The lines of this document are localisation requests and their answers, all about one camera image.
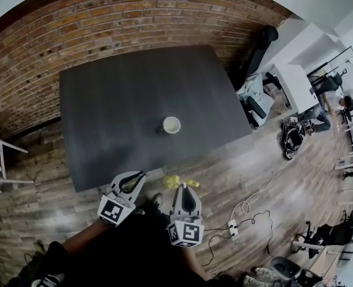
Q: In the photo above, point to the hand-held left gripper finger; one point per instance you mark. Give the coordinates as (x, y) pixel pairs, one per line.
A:
(119, 176)
(137, 191)

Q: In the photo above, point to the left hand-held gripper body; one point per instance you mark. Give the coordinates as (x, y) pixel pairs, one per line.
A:
(113, 211)

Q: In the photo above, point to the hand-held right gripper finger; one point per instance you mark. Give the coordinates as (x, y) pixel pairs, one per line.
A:
(177, 203)
(199, 208)

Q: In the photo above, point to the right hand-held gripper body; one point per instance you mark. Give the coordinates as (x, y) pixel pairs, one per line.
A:
(191, 233)

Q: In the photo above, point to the white cup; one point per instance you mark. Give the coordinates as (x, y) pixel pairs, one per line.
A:
(171, 125)

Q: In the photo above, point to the person's left forearm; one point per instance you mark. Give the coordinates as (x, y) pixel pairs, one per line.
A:
(83, 238)

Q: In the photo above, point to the person's right forearm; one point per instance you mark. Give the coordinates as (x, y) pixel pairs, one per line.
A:
(192, 262)

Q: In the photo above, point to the white power strip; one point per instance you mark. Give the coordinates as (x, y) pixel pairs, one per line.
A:
(233, 229)

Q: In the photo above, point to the person's black clothing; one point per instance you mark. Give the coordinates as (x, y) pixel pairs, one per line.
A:
(134, 256)

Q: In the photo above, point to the black white-striped shoe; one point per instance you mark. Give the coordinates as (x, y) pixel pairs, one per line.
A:
(49, 280)

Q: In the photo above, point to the grey rounded chair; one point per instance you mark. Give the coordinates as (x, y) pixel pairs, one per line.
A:
(283, 266)

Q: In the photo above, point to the white side table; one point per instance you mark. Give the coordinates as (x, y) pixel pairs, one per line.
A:
(9, 144)

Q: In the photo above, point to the light grey cloth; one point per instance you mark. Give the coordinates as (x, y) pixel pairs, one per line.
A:
(251, 91)

